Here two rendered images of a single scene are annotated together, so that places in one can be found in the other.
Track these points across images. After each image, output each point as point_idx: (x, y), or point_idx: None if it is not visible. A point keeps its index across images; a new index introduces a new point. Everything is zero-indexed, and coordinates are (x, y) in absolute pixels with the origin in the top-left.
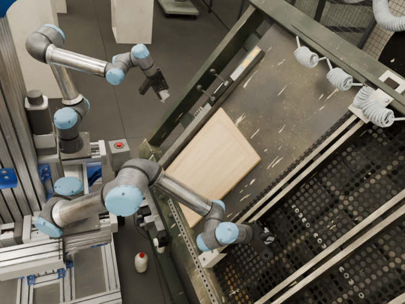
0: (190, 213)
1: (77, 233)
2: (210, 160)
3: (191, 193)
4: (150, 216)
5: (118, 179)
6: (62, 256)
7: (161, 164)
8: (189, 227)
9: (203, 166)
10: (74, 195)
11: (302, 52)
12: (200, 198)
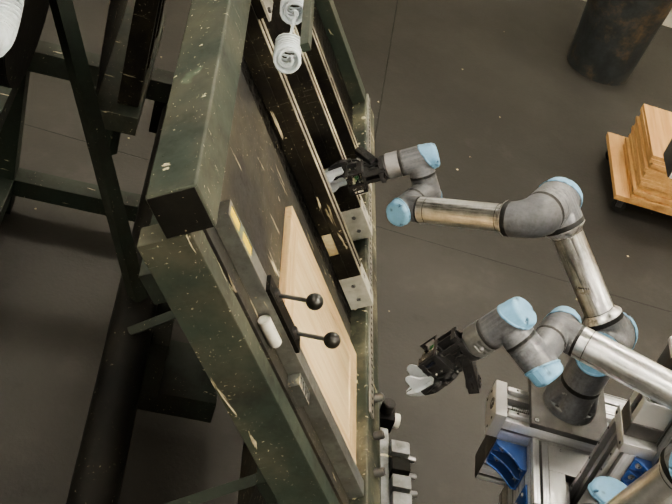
0: (351, 358)
1: None
2: (317, 328)
3: (454, 199)
4: (396, 448)
5: (570, 197)
6: None
7: (361, 476)
8: (357, 355)
9: (324, 346)
10: None
11: (299, 51)
12: (439, 198)
